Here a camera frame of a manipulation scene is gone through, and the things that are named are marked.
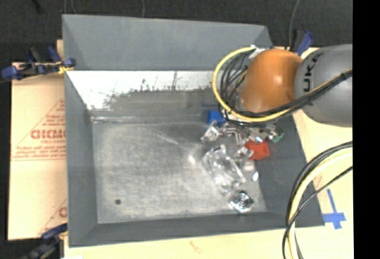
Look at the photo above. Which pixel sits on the blue block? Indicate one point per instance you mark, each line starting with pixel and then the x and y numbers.
pixel 215 117

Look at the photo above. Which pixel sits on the clear plastic bottle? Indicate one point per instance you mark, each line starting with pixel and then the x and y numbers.
pixel 223 169

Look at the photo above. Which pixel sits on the grey metal bin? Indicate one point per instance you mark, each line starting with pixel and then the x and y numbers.
pixel 142 162

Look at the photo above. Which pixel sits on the red block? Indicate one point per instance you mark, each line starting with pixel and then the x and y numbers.
pixel 260 149

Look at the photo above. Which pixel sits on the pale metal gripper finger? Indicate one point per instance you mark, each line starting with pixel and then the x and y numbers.
pixel 244 152
pixel 211 134

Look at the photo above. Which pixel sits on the brown cardboard board, red print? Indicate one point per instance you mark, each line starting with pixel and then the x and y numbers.
pixel 35 145

